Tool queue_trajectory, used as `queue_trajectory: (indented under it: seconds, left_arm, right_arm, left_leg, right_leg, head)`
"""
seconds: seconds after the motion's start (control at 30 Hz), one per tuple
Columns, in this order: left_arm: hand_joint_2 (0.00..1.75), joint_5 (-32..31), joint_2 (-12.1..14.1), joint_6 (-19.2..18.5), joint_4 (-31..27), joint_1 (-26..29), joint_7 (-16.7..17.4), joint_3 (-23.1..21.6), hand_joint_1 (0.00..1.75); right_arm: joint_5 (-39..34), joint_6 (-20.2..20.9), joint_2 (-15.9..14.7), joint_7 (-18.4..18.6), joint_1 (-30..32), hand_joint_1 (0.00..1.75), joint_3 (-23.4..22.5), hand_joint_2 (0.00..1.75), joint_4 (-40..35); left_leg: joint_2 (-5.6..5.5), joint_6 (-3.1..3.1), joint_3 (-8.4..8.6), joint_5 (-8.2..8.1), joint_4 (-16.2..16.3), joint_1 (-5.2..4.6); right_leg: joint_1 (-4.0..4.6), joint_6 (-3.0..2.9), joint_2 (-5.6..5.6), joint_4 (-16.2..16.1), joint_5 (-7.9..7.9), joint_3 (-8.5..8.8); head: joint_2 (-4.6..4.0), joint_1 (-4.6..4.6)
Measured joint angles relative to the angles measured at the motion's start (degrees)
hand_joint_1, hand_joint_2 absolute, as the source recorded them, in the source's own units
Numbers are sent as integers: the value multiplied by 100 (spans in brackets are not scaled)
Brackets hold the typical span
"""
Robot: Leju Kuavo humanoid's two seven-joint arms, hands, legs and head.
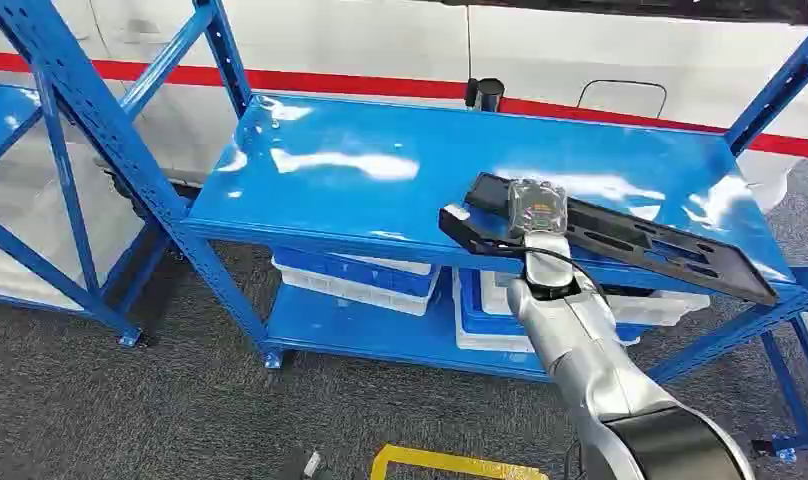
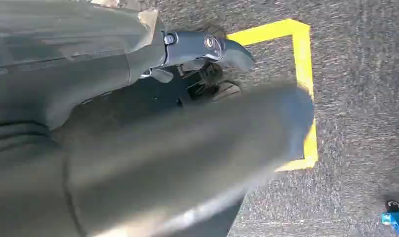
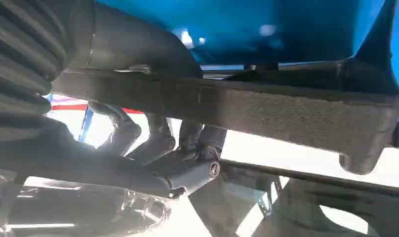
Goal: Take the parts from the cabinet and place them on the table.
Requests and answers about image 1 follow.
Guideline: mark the white plastic crate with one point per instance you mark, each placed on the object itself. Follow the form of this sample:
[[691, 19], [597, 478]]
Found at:
[[649, 306]]

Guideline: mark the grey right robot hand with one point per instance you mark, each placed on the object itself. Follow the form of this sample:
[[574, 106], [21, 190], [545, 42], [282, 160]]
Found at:
[[538, 206]]

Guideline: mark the black robot foot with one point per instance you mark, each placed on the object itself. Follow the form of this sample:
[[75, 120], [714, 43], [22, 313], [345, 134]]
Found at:
[[308, 467]]

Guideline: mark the yellow floor tape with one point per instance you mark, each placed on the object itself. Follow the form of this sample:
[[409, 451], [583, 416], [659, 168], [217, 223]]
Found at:
[[444, 460]]

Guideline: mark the long black plastic tray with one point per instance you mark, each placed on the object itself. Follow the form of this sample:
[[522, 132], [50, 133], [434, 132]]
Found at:
[[642, 245]]

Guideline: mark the blue and white crate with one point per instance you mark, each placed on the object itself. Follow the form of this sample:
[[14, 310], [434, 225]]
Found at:
[[358, 278], [483, 324]]

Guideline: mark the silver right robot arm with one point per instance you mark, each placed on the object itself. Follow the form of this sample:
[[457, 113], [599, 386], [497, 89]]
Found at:
[[589, 358]]

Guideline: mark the blue metal shelf rack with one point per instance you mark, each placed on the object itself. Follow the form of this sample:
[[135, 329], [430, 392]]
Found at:
[[391, 172], [6, 112]]

